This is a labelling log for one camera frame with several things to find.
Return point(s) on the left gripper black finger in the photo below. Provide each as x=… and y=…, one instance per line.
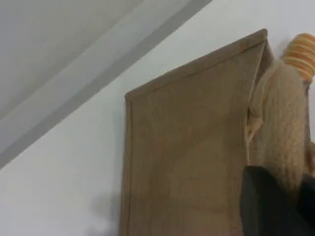
x=265, y=204
x=307, y=209

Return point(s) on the brown jute tote bag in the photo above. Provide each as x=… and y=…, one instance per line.
x=187, y=137

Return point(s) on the striped orange bread roll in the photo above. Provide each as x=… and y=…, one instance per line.
x=301, y=54

